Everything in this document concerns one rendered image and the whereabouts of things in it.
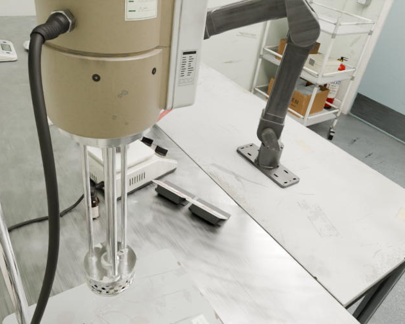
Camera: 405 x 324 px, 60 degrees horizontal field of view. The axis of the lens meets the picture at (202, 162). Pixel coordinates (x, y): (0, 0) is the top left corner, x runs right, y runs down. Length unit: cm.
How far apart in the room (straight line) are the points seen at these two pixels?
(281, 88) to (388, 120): 285
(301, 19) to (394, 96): 287
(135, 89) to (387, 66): 342
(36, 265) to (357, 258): 65
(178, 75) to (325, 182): 76
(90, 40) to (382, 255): 76
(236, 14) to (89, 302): 65
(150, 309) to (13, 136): 64
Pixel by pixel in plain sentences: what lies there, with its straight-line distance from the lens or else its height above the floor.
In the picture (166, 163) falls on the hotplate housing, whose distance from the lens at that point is 87.
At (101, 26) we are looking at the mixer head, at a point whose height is 138.
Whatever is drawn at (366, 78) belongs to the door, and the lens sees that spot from 375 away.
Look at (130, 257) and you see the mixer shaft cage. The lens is 49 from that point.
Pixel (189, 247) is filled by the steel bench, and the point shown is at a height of 90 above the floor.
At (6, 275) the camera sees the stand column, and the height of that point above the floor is 112.
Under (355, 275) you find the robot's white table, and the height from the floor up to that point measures 90.
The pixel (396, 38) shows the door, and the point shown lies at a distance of 360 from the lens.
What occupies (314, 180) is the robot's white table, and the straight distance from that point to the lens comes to 102.
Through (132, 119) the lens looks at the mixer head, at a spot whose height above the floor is 131.
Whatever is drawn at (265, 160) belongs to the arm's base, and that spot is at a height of 93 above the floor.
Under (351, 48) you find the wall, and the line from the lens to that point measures 383.
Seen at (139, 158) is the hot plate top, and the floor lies 99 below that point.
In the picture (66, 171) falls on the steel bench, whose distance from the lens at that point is 92.
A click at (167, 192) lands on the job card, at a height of 92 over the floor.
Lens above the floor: 145
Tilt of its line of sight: 35 degrees down
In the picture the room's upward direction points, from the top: 9 degrees clockwise
